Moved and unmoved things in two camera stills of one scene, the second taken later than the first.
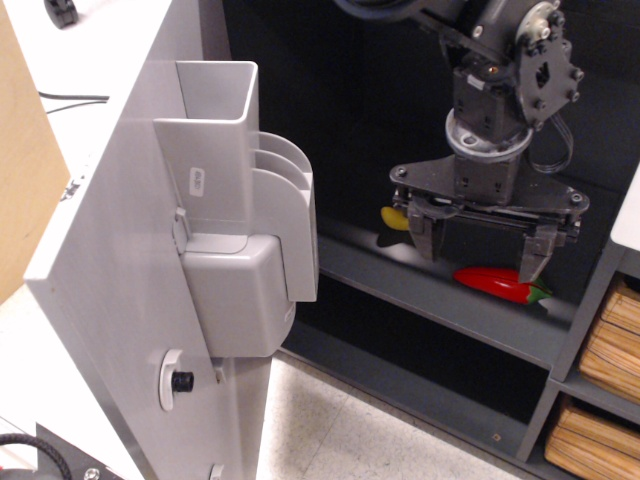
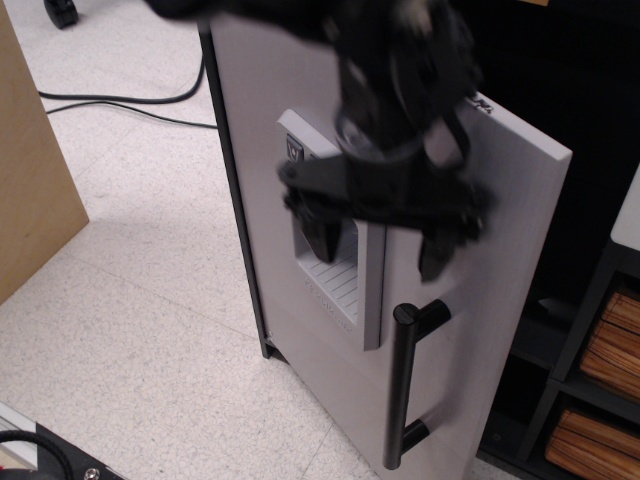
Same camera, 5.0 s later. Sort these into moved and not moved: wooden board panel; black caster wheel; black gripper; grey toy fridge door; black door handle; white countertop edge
Moved: black gripper; grey toy fridge door; black door handle
Not moved: black caster wheel; white countertop edge; wooden board panel
